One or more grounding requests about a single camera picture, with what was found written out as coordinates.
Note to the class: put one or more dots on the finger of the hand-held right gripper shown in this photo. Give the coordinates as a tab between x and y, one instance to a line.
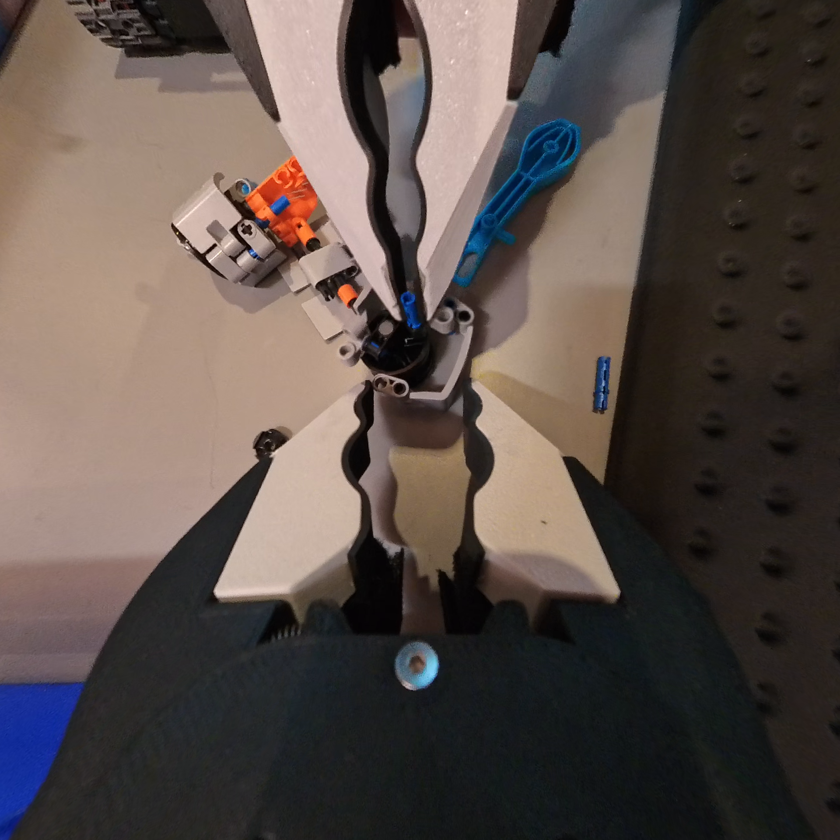
308	98
466	98

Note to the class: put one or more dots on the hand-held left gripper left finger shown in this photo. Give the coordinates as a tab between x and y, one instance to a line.
289	525

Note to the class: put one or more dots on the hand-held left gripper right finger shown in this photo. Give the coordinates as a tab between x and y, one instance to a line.
544	499

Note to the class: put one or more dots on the light blue plastic strip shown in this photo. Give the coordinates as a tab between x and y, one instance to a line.
525	177

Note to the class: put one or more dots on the grey block module orange part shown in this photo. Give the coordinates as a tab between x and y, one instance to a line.
203	210

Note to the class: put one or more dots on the grey curved panel block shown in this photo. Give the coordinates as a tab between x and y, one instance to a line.
459	367

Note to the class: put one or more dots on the black round core blue pin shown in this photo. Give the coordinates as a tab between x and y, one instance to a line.
394	358

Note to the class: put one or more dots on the small black round block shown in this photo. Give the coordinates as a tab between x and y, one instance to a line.
268	441

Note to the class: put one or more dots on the grey orange tracked toy robot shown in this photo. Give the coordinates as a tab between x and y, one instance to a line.
144	26

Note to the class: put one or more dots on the loose blue axle pin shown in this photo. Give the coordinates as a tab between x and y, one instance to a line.
602	384

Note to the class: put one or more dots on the blue plastic bin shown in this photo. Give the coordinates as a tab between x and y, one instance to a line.
33	741

